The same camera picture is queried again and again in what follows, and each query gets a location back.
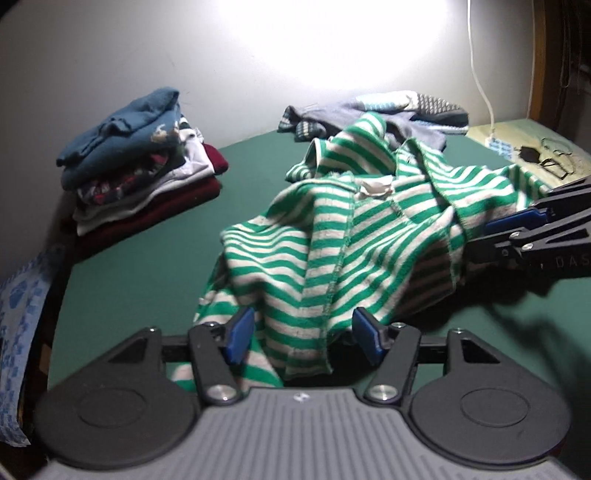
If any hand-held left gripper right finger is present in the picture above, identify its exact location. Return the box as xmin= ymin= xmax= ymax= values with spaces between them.
xmin=353 ymin=308 xmax=499 ymax=404

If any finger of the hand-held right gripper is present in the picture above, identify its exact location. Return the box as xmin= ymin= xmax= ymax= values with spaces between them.
xmin=485 ymin=178 xmax=591 ymax=235
xmin=467 ymin=216 xmax=591 ymax=266

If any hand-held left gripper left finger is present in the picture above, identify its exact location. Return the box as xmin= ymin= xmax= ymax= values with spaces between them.
xmin=104 ymin=307 xmax=256 ymax=406

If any green striped shirt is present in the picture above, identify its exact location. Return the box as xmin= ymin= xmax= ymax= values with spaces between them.
xmin=171 ymin=112 xmax=552 ymax=393

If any stack of folded clothes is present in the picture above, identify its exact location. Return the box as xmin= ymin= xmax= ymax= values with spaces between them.
xmin=55 ymin=88 xmax=230 ymax=236

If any white power strip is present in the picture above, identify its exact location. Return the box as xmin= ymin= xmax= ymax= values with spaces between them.
xmin=485 ymin=135 xmax=513 ymax=160

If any pale cartoon printed sheet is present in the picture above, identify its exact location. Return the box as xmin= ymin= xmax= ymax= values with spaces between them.
xmin=464 ymin=117 xmax=591 ymax=195

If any dark patterned knit sweater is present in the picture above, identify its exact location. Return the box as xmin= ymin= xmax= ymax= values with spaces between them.
xmin=351 ymin=90 xmax=471 ymax=134

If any grey knit sweater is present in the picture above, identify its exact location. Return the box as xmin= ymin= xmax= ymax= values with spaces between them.
xmin=277 ymin=102 xmax=451 ymax=151

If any blue patterned cloth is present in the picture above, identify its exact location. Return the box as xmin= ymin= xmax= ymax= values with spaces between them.
xmin=0 ymin=244 xmax=65 ymax=448

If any thin black cable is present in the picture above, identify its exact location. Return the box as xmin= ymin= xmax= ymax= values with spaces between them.
xmin=540 ymin=136 xmax=583 ymax=178

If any wooden door frame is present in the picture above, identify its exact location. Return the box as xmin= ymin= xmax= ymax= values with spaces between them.
xmin=529 ymin=0 xmax=561 ymax=125

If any white hanging cable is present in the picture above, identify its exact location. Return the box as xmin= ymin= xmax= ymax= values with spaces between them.
xmin=466 ymin=0 xmax=497 ymax=139

